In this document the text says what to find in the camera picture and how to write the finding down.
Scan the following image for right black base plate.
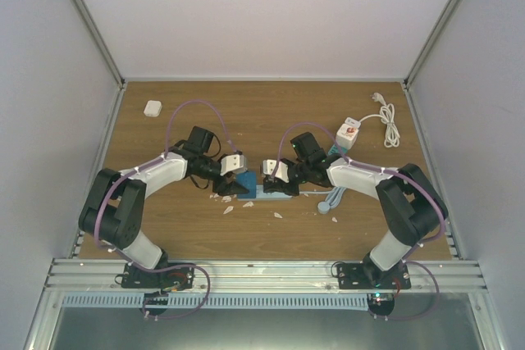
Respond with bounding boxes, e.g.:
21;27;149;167
333;261;412;290

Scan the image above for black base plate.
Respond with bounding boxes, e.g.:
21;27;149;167
333;261;412;290
114;262;196;291

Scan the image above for aluminium front rail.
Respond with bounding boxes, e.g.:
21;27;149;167
44;259;487;293

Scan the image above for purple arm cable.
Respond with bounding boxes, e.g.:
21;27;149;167
276;122;448;322
94;98;241;322

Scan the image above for white coiled power cable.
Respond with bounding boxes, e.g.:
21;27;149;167
360;92;401;148

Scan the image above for white cube socket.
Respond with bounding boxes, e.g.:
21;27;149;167
336;117;361;152

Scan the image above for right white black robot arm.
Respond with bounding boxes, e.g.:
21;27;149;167
261;132;449;289

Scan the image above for left aluminium frame post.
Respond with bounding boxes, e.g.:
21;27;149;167
47;0;126;88

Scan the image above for grey slotted cable duct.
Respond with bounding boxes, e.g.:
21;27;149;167
62;292;368;311

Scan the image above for right aluminium frame post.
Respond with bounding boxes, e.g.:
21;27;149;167
403;0;463;90

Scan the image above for aluminium frame post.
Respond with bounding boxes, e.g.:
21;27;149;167
403;0;463;90
47;0;126;88

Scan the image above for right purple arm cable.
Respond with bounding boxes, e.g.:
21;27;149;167
276;122;448;322

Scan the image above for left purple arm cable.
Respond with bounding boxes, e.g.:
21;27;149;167
94;98;241;322

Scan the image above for light blue power strip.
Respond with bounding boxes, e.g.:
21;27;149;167
237;184;291;202

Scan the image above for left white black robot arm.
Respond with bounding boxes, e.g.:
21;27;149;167
78;126;248;288

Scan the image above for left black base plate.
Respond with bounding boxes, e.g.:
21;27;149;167
114;262;196;291

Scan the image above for blue cube plug adapter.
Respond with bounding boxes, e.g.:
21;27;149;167
236;171;257;200

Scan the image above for white square plug adapter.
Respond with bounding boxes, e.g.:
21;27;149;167
144;100;162;117

